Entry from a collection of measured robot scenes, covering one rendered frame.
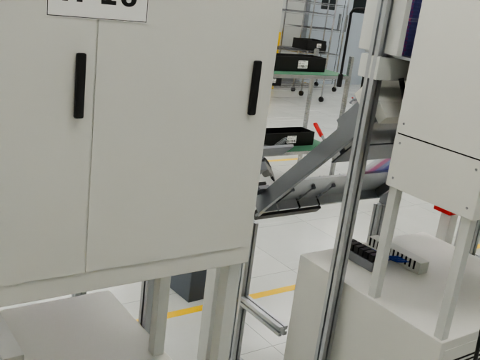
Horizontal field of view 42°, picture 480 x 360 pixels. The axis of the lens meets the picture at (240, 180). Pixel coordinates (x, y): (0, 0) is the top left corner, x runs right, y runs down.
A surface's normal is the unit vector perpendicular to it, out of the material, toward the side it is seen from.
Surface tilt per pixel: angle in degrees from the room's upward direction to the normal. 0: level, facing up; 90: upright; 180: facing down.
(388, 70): 90
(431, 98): 90
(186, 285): 90
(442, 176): 90
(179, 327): 0
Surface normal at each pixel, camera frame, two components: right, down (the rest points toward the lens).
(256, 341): 0.12, -0.95
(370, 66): -0.82, 0.07
